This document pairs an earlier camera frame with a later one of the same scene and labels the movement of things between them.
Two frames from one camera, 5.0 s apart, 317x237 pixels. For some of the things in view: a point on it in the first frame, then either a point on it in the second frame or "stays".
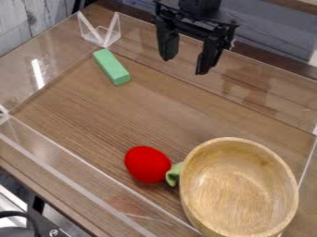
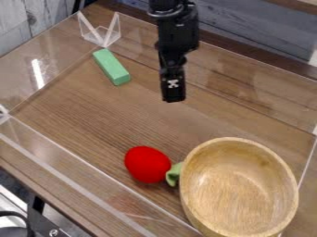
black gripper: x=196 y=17 -> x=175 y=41
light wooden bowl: x=238 y=188 stays
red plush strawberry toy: x=148 y=165 stays
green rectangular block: x=111 y=66 stays
